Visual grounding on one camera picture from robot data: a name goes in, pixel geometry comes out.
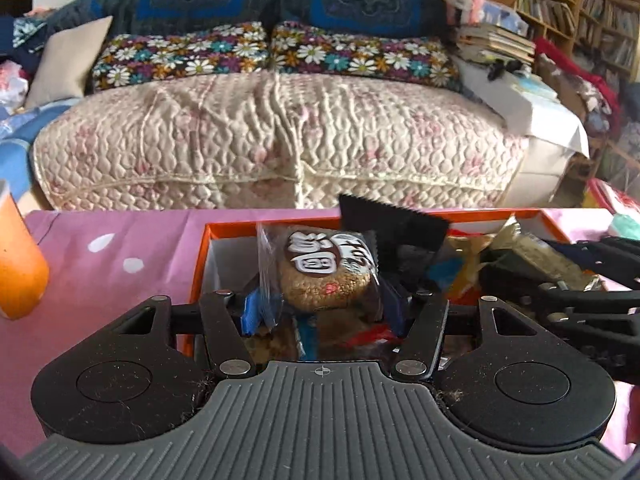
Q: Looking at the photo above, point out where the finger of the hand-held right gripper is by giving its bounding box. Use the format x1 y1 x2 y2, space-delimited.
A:
574 236 640 282
481 257 640 387

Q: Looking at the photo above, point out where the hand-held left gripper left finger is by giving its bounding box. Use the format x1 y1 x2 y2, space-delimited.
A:
112 289 262 381

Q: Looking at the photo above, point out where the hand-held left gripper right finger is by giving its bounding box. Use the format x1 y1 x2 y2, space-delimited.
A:
392 289 544 381

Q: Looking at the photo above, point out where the orange cardboard box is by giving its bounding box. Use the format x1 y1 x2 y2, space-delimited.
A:
177 207 621 361

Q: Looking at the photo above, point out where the olive brown snack packet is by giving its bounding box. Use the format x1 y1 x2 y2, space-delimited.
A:
492 215 603 292

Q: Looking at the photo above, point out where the brown round cake packet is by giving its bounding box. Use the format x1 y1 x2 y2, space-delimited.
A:
256 224 386 323

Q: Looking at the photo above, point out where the teal white tissue pack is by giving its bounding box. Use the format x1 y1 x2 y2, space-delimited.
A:
607 212 640 241

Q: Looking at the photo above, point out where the red snack packet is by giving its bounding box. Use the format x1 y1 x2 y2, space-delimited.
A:
347 324 403 348

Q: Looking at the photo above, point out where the white red book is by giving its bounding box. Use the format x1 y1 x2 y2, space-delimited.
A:
582 177 640 221

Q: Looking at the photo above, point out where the dark brown snack packet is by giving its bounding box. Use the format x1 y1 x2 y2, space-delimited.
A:
339 194 451 266

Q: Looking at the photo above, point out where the pink tablecloth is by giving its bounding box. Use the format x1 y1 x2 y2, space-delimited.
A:
0 207 640 461

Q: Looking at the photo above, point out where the red cloth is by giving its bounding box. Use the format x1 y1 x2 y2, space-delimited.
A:
532 36 623 131

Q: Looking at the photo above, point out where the white box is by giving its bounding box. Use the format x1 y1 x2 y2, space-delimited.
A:
460 57 591 161

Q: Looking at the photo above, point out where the orange white paper cup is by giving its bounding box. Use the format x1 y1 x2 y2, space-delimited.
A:
0 180 51 321

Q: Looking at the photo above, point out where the wooden bookshelf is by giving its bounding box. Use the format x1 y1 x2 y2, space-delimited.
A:
515 0 640 91

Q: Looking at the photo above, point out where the stack of books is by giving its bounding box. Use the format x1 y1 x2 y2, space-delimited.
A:
452 22 536 66

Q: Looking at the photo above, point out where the pastel folded cloth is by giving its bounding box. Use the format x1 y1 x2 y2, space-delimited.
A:
447 0 528 36

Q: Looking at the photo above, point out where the blue striped blanket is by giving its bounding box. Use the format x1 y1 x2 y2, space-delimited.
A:
0 100 81 201

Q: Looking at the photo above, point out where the beige pillow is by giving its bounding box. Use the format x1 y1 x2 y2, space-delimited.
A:
24 16 115 110

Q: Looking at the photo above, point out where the pink floral cloth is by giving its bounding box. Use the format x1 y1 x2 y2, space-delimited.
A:
0 60 31 116

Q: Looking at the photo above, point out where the navy cloth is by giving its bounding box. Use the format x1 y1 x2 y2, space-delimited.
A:
0 12 51 56

